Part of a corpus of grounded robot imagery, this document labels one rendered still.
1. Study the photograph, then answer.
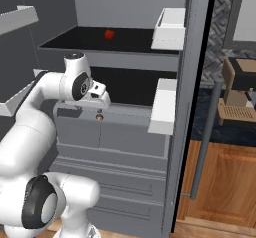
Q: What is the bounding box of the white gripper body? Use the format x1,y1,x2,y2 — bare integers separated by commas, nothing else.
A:
79,90,112,110

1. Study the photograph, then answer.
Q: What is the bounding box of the grey fridge drawer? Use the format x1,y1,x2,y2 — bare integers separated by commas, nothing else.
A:
53,100,172,160

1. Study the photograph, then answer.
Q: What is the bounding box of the black fridge shelf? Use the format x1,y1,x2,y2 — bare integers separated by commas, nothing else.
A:
38,25,181,55
89,66,178,107

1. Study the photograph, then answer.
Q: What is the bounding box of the grey open fridge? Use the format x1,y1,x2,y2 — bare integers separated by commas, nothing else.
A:
16,0,201,238

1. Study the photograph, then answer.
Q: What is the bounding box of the dark grey fridge door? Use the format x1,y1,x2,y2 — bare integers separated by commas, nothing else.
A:
0,0,78,150

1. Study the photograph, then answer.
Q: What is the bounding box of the grey freezer drawer front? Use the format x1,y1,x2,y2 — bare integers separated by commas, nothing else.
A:
49,156,168,238

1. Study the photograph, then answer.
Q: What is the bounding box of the red fruit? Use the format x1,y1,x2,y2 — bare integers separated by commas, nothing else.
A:
103,28,116,42

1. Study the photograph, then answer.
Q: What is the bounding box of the tan and black coffee machine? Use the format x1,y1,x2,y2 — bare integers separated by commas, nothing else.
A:
215,56,256,127

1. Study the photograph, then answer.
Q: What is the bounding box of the wooden base cupboard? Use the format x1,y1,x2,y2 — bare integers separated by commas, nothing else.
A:
175,139,256,230

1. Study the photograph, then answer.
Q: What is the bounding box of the grey framed window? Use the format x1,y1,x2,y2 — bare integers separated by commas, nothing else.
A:
223,0,256,51

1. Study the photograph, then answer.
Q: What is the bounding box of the grey bar door handle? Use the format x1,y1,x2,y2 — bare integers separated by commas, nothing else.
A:
189,79,224,201

